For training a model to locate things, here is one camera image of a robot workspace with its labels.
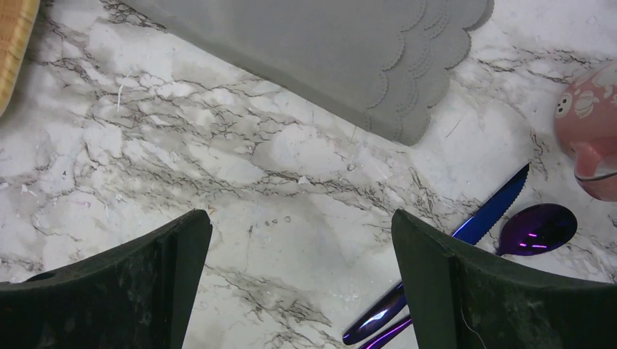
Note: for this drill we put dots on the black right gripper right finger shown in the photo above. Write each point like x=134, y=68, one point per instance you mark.
x=461, y=296

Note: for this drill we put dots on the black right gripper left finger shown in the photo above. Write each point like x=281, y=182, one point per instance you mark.
x=137, y=295

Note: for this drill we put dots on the grey scalloped cloth placemat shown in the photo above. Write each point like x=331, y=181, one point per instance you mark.
x=380, y=65

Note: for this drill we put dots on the woven yellow wicker tray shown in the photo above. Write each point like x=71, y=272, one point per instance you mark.
x=17, y=21

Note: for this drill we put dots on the purple iridescent knife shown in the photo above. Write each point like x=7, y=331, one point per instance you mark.
x=487, y=212

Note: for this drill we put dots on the purple iridescent spoon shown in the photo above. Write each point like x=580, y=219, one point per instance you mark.
x=535, y=230

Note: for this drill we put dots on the pink patterned cup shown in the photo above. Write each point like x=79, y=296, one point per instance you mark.
x=585, y=128

